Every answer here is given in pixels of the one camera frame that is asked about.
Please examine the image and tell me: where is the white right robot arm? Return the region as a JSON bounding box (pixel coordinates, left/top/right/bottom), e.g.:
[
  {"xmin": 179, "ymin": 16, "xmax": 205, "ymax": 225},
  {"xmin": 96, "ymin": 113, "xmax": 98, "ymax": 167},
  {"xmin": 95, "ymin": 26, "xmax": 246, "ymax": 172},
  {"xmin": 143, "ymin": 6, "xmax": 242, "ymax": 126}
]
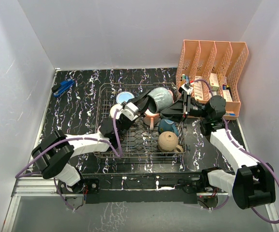
[{"xmin": 160, "ymin": 95, "xmax": 276, "ymax": 209}]

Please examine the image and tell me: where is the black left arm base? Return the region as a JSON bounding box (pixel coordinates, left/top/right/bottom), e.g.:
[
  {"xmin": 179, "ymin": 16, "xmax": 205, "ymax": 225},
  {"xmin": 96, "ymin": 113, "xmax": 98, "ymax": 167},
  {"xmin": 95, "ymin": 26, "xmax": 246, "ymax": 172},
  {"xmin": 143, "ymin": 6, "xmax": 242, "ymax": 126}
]
[{"xmin": 58, "ymin": 177, "xmax": 100, "ymax": 195}]

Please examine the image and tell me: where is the tan brown mug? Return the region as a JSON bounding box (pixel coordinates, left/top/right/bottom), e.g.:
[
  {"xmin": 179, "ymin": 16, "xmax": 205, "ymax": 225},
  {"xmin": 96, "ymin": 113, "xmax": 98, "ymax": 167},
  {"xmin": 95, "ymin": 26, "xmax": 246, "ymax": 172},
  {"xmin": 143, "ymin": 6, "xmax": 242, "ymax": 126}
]
[{"xmin": 158, "ymin": 131, "xmax": 184, "ymax": 153}]

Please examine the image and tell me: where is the white mug green inside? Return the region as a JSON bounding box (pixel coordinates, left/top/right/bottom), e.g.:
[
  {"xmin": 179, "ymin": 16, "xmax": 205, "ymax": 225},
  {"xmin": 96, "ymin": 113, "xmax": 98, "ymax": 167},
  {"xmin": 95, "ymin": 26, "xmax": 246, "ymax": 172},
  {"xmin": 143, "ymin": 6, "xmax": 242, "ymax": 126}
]
[{"xmin": 110, "ymin": 104, "xmax": 123, "ymax": 119}]

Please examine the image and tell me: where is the peach pink speckled mug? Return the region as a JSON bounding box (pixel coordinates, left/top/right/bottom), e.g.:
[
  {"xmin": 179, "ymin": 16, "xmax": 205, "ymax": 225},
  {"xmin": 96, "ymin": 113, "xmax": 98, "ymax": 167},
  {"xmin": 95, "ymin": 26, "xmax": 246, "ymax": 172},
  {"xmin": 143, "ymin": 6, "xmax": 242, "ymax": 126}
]
[{"xmin": 143, "ymin": 109, "xmax": 160, "ymax": 130}]

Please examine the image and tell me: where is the teal floral mug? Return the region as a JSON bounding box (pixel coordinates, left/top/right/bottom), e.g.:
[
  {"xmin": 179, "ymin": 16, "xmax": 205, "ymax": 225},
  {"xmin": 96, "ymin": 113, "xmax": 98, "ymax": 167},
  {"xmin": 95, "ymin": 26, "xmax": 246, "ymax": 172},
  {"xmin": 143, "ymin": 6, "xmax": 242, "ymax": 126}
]
[{"xmin": 158, "ymin": 119, "xmax": 179, "ymax": 136}]

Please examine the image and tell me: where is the dark grey-green mug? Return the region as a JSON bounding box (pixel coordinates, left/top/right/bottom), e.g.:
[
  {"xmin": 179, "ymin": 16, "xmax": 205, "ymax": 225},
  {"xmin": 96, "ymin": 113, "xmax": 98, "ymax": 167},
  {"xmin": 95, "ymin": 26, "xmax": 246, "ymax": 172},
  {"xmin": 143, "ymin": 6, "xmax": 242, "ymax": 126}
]
[{"xmin": 148, "ymin": 87, "xmax": 174, "ymax": 114}]

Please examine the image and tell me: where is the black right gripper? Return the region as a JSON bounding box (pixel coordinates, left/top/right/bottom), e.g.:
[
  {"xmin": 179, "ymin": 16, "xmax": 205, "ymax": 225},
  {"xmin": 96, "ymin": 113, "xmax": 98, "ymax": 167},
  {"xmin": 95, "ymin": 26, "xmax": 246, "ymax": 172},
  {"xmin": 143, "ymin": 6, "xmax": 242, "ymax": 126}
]
[{"xmin": 160, "ymin": 92, "xmax": 210, "ymax": 123}]

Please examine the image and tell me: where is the aluminium frame rail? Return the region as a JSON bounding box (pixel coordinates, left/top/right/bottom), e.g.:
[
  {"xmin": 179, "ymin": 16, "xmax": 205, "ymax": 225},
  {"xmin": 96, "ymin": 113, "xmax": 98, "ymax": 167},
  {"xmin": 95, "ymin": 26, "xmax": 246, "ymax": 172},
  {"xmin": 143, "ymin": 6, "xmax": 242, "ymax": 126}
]
[{"xmin": 1, "ymin": 174, "xmax": 279, "ymax": 232}]

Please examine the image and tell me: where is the grey wire dish rack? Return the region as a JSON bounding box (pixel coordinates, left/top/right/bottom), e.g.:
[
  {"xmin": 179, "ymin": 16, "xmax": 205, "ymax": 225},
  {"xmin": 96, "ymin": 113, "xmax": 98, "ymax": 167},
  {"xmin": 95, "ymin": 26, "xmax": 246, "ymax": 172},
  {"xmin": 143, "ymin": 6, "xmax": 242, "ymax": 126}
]
[{"xmin": 96, "ymin": 82, "xmax": 177, "ymax": 158}]

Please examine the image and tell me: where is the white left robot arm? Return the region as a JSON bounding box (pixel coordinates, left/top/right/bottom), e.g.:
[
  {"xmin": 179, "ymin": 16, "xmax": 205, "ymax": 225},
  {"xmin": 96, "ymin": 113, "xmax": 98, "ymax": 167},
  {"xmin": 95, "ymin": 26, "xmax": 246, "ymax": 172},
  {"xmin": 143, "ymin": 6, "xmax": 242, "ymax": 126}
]
[{"xmin": 31, "ymin": 91, "xmax": 154, "ymax": 193}]

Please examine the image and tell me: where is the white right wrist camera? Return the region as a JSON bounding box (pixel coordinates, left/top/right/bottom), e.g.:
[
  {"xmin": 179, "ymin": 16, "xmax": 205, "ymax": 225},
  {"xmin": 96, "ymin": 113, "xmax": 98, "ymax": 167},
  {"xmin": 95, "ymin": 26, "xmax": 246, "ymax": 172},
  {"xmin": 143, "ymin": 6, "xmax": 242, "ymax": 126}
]
[{"xmin": 178, "ymin": 82, "xmax": 194, "ymax": 96}]

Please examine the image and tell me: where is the blue stapler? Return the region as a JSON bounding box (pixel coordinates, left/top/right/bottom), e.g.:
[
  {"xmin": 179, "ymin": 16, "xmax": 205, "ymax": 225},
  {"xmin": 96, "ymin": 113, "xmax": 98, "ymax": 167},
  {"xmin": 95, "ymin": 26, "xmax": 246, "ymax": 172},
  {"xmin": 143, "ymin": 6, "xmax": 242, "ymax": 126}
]
[{"xmin": 51, "ymin": 79, "xmax": 75, "ymax": 97}]

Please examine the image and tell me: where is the light blue mug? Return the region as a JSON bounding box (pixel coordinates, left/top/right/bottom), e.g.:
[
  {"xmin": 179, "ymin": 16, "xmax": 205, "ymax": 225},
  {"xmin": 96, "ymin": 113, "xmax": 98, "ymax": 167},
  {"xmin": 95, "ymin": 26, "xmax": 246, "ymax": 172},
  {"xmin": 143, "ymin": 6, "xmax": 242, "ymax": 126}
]
[{"xmin": 116, "ymin": 91, "xmax": 134, "ymax": 104}]

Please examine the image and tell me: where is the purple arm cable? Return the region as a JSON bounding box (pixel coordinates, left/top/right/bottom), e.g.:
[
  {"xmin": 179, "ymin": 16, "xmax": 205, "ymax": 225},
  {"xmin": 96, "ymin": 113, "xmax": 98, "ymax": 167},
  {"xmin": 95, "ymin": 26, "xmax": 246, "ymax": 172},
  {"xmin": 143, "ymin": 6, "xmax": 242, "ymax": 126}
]
[
  {"xmin": 192, "ymin": 79, "xmax": 279, "ymax": 223},
  {"xmin": 15, "ymin": 108, "xmax": 123, "ymax": 211}
]

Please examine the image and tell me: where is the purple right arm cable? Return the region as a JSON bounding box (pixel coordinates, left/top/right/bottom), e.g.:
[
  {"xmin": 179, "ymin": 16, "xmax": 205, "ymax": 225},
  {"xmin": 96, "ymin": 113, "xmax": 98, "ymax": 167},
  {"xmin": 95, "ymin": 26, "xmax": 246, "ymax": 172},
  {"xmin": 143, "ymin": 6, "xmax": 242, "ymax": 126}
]
[{"xmin": 192, "ymin": 79, "xmax": 279, "ymax": 223}]

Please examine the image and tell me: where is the orange plastic file organizer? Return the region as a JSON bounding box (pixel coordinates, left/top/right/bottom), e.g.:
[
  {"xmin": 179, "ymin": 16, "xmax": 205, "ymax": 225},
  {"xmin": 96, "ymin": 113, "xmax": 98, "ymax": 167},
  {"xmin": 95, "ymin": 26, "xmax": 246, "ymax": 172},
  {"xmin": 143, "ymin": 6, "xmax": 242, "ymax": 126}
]
[{"xmin": 176, "ymin": 40, "xmax": 249, "ymax": 120}]

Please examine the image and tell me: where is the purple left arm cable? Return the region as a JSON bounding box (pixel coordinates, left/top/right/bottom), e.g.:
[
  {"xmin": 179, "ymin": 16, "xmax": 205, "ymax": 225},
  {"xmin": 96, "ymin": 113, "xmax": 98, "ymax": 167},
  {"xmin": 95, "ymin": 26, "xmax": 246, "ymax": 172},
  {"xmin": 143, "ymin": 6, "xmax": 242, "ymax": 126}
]
[{"xmin": 15, "ymin": 108, "xmax": 123, "ymax": 211}]

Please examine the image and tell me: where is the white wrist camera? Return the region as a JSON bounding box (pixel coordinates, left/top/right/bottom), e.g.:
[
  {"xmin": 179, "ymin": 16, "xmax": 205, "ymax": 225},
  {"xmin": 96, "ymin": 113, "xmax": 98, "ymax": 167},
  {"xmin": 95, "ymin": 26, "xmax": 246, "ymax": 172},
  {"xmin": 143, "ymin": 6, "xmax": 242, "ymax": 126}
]
[
  {"xmin": 116, "ymin": 102, "xmax": 139, "ymax": 121},
  {"xmin": 178, "ymin": 82, "xmax": 194, "ymax": 96}
]

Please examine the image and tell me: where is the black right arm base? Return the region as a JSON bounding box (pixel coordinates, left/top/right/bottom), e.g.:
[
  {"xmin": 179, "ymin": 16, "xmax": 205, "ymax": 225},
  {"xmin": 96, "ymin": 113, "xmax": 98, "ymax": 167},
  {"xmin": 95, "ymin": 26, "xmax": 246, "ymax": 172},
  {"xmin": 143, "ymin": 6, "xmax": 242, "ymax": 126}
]
[{"xmin": 177, "ymin": 167, "xmax": 220, "ymax": 197}]

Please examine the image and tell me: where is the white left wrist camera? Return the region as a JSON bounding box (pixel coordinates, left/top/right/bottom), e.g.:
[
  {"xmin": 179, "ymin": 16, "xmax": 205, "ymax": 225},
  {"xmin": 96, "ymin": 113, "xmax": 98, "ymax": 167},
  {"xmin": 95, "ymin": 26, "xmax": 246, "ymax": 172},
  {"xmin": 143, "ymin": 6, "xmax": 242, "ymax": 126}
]
[{"xmin": 116, "ymin": 102, "xmax": 139, "ymax": 121}]

